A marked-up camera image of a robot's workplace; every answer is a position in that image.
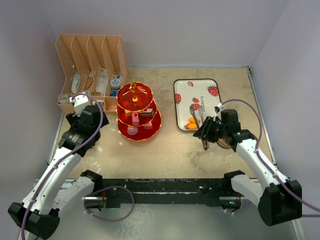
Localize pink heart cake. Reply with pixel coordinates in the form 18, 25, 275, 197
143, 121, 153, 130

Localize metal serving tongs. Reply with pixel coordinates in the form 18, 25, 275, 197
188, 107, 210, 151

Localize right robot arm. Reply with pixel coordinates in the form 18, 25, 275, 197
193, 109, 302, 226

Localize purple cable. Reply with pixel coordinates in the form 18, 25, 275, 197
20, 92, 104, 240
219, 99, 320, 218

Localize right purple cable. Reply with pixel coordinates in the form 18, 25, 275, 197
219, 99, 320, 218

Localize left brown round coaster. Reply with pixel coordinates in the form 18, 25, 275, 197
217, 139, 232, 149

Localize white blue tube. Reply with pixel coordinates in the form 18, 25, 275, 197
71, 71, 80, 94

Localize red three-tier cake stand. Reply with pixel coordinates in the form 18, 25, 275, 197
116, 81, 162, 141

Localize chocolate cake slice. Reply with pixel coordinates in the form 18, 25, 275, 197
139, 108, 155, 118

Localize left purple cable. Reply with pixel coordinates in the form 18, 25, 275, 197
20, 92, 104, 240

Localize pink striped cake slice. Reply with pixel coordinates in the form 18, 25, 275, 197
131, 112, 140, 126

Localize white strawberry enamel tray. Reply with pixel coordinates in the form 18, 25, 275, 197
173, 78, 221, 132

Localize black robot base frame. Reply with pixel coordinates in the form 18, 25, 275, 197
81, 170, 247, 210

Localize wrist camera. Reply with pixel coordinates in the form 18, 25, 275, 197
214, 102, 224, 118
69, 92, 91, 117

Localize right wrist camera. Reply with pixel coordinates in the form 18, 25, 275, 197
214, 102, 224, 118

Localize small carton box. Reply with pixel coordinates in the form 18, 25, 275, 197
57, 93, 70, 105

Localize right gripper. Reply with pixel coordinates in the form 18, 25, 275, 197
193, 116, 228, 143

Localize peach desk file organizer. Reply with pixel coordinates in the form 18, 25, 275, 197
55, 34, 128, 114

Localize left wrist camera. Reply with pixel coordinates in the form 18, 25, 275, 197
69, 92, 91, 117

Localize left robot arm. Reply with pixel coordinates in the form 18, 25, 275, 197
7, 105, 109, 240

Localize orange fish pastry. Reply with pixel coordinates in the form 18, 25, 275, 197
188, 117, 201, 124
185, 123, 198, 130

